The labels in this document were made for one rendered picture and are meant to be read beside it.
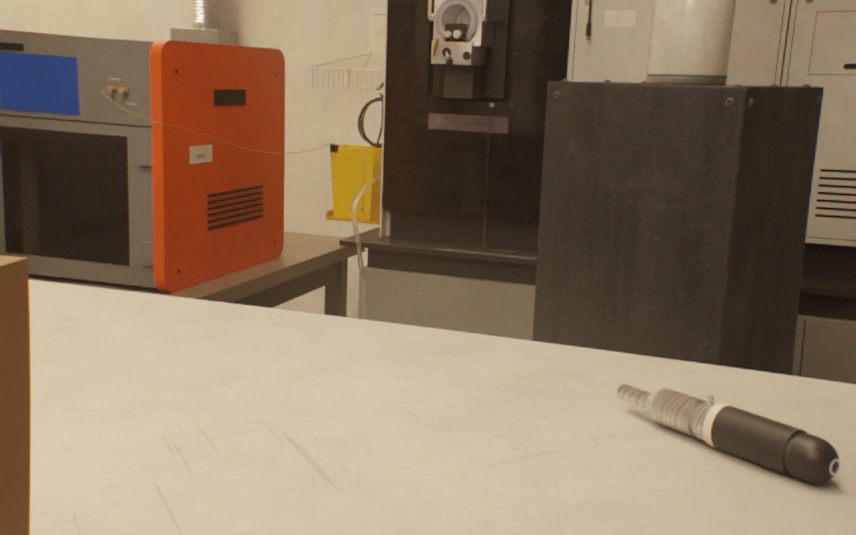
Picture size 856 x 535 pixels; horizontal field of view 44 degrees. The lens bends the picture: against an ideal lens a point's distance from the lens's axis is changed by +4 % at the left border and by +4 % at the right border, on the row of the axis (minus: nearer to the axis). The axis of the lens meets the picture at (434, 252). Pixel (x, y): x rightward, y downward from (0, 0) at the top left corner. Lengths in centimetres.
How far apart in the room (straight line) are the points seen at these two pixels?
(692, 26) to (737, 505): 79
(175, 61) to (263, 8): 187
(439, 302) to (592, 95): 103
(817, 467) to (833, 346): 148
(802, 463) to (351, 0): 306
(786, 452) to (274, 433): 28
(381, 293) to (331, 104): 144
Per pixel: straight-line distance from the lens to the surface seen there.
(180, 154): 183
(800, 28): 208
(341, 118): 354
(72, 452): 60
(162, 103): 178
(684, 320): 120
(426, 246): 218
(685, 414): 63
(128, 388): 70
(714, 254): 117
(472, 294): 215
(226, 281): 193
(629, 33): 211
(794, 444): 59
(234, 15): 373
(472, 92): 211
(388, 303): 222
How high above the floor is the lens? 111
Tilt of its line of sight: 10 degrees down
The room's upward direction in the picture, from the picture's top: 2 degrees clockwise
